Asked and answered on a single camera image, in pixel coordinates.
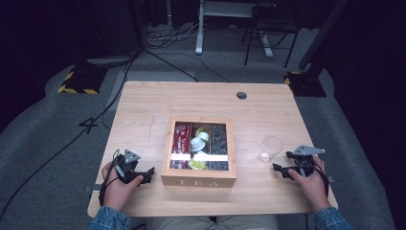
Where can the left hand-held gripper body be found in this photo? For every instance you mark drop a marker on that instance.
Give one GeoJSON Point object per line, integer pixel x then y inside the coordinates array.
{"type": "Point", "coordinates": [128, 165]}

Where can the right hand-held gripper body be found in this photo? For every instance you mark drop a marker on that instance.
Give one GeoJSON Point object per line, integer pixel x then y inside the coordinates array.
{"type": "Point", "coordinates": [305, 159]}

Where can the clear plastic cup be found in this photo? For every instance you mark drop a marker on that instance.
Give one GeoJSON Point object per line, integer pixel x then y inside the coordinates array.
{"type": "Point", "coordinates": [270, 149]}

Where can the wooden tea box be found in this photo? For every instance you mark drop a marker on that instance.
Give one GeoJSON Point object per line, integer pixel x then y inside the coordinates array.
{"type": "Point", "coordinates": [198, 179]}

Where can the person's left hand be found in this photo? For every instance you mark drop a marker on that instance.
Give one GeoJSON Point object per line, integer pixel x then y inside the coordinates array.
{"type": "Point", "coordinates": [118, 191]}

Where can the person's right hand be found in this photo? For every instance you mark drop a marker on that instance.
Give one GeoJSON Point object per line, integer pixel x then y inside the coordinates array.
{"type": "Point", "coordinates": [311, 188]}

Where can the bundle of red stick packets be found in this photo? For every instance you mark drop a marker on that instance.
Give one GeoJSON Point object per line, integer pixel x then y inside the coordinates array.
{"type": "Point", "coordinates": [180, 143]}

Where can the green capsule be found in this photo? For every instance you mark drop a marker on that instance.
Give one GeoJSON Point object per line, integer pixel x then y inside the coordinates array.
{"type": "Point", "coordinates": [199, 131]}
{"type": "Point", "coordinates": [196, 164]}

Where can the white capsule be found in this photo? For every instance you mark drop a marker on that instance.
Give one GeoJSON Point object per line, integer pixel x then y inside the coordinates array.
{"type": "Point", "coordinates": [197, 144]}
{"type": "Point", "coordinates": [201, 153]}
{"type": "Point", "coordinates": [203, 136]}

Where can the pile of dark tea bags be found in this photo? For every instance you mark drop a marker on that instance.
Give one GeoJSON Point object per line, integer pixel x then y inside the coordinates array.
{"type": "Point", "coordinates": [219, 143]}

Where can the striped black stand base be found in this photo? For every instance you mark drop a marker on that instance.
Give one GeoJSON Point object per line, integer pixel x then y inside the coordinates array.
{"type": "Point", "coordinates": [306, 84]}
{"type": "Point", "coordinates": [82, 80]}

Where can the person's legs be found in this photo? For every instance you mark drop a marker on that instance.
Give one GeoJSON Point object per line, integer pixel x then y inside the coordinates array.
{"type": "Point", "coordinates": [210, 223]}

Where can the dark metal stand pole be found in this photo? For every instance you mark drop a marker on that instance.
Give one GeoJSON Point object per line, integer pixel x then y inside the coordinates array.
{"type": "Point", "coordinates": [322, 35]}

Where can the black chair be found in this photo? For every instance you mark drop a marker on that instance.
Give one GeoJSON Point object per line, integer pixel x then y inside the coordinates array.
{"type": "Point", "coordinates": [271, 22]}

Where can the white desk frame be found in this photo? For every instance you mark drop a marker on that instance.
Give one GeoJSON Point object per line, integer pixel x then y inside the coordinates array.
{"type": "Point", "coordinates": [199, 32]}

